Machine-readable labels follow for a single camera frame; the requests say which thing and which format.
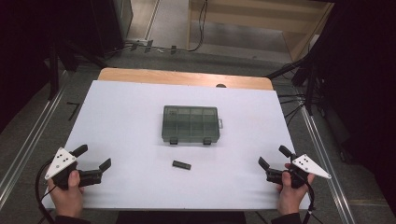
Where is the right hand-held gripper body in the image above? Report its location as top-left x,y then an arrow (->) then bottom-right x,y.
265,153 -> 332,189

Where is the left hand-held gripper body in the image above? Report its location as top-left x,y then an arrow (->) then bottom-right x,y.
45,147 -> 104,190

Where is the small black bar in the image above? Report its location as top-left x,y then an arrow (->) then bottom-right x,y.
172,160 -> 192,171

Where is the clear grey compartment box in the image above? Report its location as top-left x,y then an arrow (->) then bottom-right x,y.
161,105 -> 224,147

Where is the person's left hand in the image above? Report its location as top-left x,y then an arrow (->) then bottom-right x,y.
48,170 -> 86,217

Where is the person's right hand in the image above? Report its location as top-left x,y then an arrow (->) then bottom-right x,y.
276,162 -> 316,217

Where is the white board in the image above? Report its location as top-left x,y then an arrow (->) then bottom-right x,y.
41,79 -> 312,211

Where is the black metal stand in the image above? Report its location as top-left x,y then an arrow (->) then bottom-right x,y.
45,34 -> 110,101
265,50 -> 326,117

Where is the person's dark clothing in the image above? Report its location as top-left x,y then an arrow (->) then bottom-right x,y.
115,211 -> 248,224

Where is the wooden table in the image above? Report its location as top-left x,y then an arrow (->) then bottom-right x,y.
97,67 -> 275,91

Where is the dark cabinet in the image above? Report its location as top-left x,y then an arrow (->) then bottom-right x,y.
89,0 -> 134,59

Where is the wooden shelf unit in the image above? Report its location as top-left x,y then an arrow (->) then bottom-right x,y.
186,0 -> 335,63

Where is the metal floor rail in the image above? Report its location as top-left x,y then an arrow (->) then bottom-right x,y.
298,105 -> 357,224
0,70 -> 69,210

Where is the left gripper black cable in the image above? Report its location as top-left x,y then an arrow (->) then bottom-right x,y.
35,159 -> 60,224

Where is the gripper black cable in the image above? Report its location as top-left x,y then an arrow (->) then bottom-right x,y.
35,159 -> 60,224
292,169 -> 316,224

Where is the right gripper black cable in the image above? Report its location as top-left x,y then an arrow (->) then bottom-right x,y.
292,169 -> 316,224

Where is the bundle of floor cables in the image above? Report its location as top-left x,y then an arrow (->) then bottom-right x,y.
276,92 -> 307,127

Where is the hanging black cable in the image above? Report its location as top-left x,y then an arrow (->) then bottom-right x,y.
187,0 -> 209,53

